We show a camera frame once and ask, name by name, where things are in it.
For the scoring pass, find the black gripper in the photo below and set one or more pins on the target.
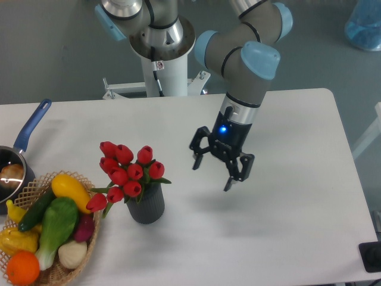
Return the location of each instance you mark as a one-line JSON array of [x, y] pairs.
[[224, 142]]

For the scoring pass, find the red tulip bouquet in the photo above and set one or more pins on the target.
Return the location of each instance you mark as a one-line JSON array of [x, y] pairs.
[[131, 178]]

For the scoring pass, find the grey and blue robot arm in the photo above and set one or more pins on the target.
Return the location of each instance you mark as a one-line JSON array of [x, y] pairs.
[[244, 58]]

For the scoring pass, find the dark grey ribbed vase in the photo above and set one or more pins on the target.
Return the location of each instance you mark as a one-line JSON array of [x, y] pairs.
[[151, 206]]

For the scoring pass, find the yellow squash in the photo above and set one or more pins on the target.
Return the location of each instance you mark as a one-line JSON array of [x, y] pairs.
[[64, 185]]

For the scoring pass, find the green bok choy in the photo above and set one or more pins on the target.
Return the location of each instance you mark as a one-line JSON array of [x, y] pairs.
[[58, 224]]

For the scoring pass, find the black device at edge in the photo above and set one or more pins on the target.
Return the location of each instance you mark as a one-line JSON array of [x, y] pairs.
[[370, 254]]

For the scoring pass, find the white garlic bulb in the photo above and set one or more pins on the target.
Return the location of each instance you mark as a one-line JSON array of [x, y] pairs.
[[72, 254]]

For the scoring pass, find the blue translucent plastic bag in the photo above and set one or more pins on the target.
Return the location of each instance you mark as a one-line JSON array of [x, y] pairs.
[[363, 26]]

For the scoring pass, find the dark green cucumber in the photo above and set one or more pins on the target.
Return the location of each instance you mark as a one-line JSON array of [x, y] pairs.
[[35, 213]]

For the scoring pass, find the woven wicker basket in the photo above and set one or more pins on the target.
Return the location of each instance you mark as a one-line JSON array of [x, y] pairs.
[[57, 274]]

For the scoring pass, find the browned bread in pan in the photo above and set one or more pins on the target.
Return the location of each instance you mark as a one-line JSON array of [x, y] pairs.
[[12, 176]]

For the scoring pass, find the yellow banana pepper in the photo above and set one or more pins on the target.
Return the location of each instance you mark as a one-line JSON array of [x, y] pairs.
[[15, 213]]

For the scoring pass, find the orange fruit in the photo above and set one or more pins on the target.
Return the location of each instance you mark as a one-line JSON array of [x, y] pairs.
[[23, 268]]

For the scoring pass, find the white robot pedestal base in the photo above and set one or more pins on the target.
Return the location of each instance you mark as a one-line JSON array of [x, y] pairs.
[[163, 56]]

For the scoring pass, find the white frame at right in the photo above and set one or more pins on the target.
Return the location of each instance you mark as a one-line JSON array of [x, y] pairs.
[[368, 136]]

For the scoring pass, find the blue handled saucepan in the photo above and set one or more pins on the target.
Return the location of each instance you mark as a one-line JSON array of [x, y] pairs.
[[14, 154]]

